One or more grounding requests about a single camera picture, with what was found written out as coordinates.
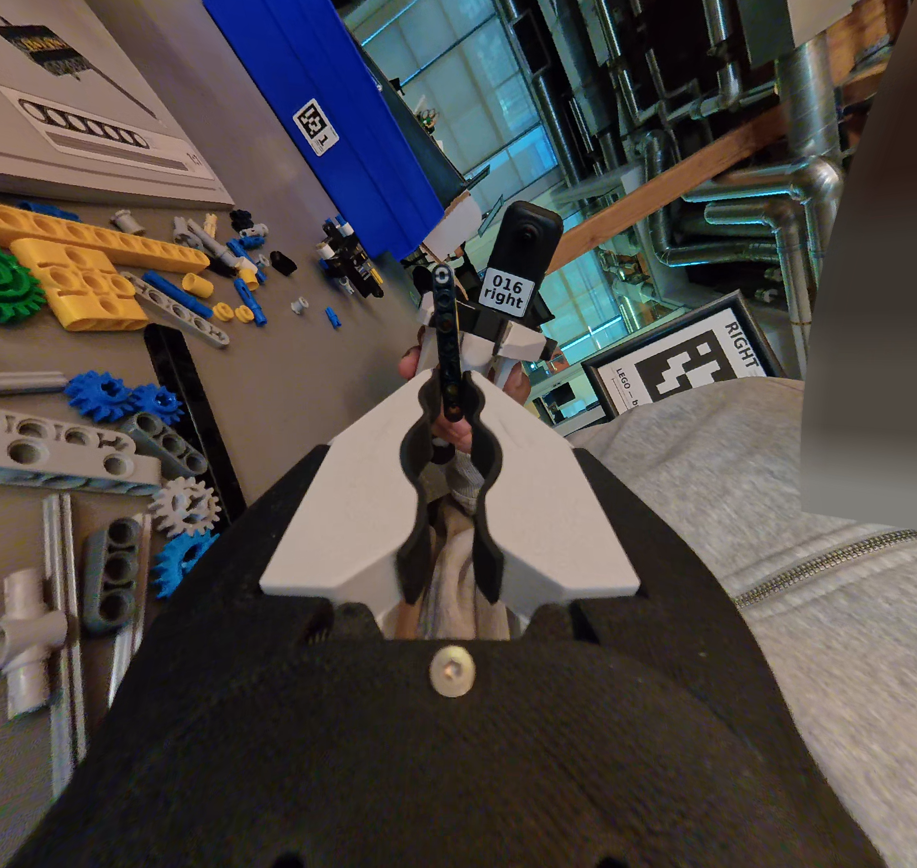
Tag light grey long lego beam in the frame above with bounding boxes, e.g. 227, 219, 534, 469
0, 410, 162, 497

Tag wooden railing beam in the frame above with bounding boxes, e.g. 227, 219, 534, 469
548, 105, 789, 278

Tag green lego gear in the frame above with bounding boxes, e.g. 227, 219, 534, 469
0, 248, 47, 325

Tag person's right hand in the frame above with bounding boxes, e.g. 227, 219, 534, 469
397, 349, 534, 457

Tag lego instruction booklet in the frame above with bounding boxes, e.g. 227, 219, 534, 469
0, 0, 236, 209

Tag scattered small lego pieces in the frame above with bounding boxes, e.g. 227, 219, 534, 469
111, 205, 273, 328

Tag dark grey three-hole beam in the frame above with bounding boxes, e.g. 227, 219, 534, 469
80, 517, 144, 634

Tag framed black white marker sign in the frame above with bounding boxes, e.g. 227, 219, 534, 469
582, 291, 785, 421

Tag long black lego beam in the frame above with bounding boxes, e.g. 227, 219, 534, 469
143, 324, 248, 529

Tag dark grey short lego beam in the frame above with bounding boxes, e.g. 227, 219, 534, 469
122, 412, 209, 478

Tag light grey short lego beam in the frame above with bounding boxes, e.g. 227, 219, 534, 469
122, 271, 230, 348

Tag white lego cross connector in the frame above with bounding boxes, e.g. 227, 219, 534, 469
0, 569, 69, 722

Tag black yellow lego beam assembly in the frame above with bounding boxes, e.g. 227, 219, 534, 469
430, 263, 467, 421

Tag yellow lego frame piece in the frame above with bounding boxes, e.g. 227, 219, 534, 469
11, 238, 150, 332

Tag blue storage bin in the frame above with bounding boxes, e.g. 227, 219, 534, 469
201, 0, 467, 260

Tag person's right forearm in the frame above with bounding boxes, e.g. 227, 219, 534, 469
433, 453, 488, 518

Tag small lego assembly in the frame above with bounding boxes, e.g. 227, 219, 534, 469
315, 216, 384, 299

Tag long yellow lego beam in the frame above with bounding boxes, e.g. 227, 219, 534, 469
0, 203, 211, 275

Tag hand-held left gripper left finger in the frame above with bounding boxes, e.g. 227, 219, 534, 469
259, 368, 439, 634

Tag small white lego gear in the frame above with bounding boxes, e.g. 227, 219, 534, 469
149, 476, 222, 538

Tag silver ventilation duct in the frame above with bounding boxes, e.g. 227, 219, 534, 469
645, 37, 846, 375

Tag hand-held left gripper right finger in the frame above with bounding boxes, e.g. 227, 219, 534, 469
464, 370, 640, 637

